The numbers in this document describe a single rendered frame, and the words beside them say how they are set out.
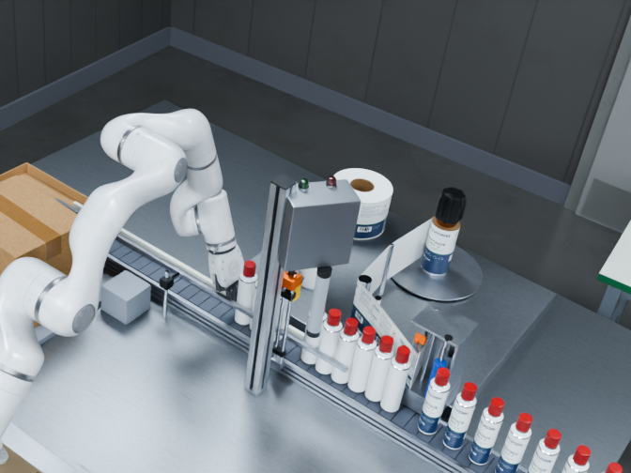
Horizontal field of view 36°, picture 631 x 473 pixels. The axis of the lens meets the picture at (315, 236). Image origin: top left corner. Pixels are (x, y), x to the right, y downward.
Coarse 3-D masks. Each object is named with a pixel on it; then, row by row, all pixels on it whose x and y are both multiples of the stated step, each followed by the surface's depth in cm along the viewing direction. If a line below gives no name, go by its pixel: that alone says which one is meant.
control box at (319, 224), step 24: (312, 192) 224; (336, 192) 225; (288, 216) 222; (312, 216) 222; (336, 216) 224; (288, 240) 224; (312, 240) 226; (336, 240) 229; (288, 264) 228; (312, 264) 231; (336, 264) 234
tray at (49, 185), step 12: (24, 168) 325; (36, 168) 323; (0, 180) 318; (36, 180) 323; (48, 180) 322; (48, 192) 319; (60, 192) 320; (72, 192) 317; (72, 204) 316; (84, 204) 316
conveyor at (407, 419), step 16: (128, 256) 290; (144, 256) 291; (144, 272) 285; (160, 272) 286; (176, 288) 282; (192, 288) 283; (208, 304) 278; (224, 304) 279; (224, 320) 273; (288, 352) 267; (304, 368) 262; (336, 384) 259; (384, 416) 252; (400, 416) 253; (416, 416) 254; (416, 432) 249; (464, 448) 247; (464, 464) 243; (496, 464) 244
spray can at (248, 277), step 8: (248, 264) 262; (248, 272) 262; (240, 280) 264; (248, 280) 263; (256, 280) 264; (240, 288) 265; (248, 288) 264; (240, 296) 267; (248, 296) 266; (240, 304) 268; (248, 304) 268; (240, 312) 270; (240, 320) 271; (248, 320) 272
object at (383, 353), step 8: (384, 336) 246; (384, 344) 245; (376, 352) 247; (384, 352) 246; (392, 352) 248; (376, 360) 248; (384, 360) 246; (376, 368) 249; (384, 368) 248; (368, 376) 254; (376, 376) 250; (384, 376) 250; (368, 384) 254; (376, 384) 252; (384, 384) 252; (368, 392) 255; (376, 392) 253; (368, 400) 256; (376, 400) 255
